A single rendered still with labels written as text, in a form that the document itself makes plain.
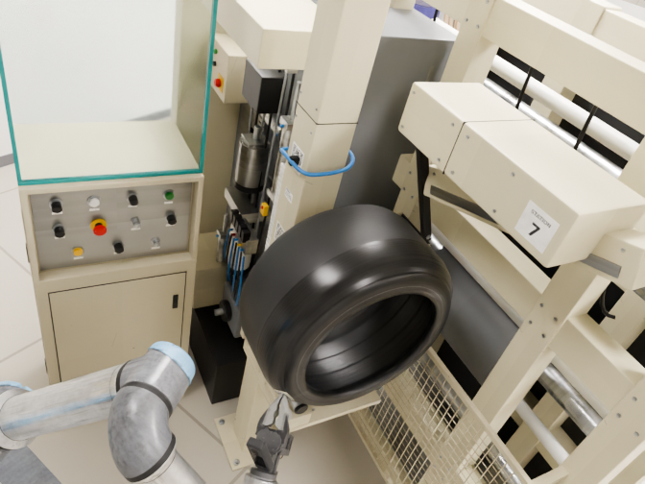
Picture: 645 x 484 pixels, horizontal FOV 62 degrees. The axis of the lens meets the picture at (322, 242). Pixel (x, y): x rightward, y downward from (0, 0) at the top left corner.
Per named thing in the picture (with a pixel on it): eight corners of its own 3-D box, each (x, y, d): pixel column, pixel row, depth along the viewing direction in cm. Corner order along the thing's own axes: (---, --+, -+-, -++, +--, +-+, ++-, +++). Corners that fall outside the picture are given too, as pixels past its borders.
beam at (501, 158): (394, 130, 153) (411, 80, 144) (461, 127, 165) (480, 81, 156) (543, 270, 114) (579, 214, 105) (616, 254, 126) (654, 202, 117)
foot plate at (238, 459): (213, 420, 251) (213, 417, 249) (266, 404, 263) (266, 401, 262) (231, 471, 234) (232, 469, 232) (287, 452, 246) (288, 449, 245)
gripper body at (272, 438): (271, 426, 149) (258, 471, 146) (258, 423, 142) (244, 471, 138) (296, 434, 146) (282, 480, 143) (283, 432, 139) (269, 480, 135)
